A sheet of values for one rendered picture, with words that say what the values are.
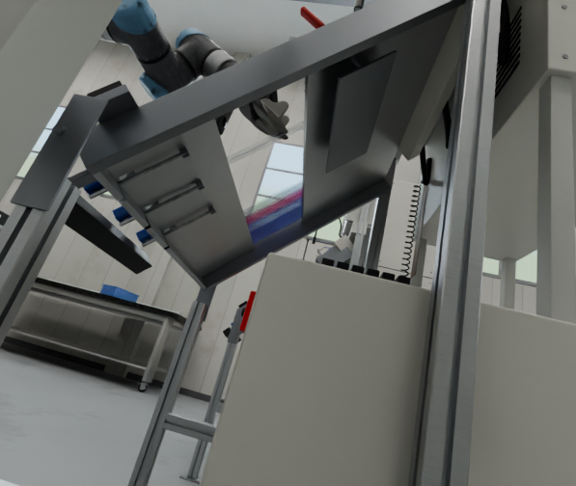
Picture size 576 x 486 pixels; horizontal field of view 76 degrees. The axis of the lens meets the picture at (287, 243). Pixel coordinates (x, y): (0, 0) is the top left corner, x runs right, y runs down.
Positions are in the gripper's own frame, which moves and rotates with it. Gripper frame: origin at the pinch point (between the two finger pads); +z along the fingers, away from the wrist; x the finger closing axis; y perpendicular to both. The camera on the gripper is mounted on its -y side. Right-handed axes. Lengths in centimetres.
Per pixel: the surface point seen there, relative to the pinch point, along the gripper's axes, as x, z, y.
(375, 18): -21.0, 6.7, 16.0
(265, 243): 47.0, 0.0, -9.1
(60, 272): 479, -336, -190
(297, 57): -21.0, 4.0, 1.2
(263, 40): 425, -436, 330
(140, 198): -3.7, -4.9, -30.4
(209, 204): 9.7, -2.5, -19.7
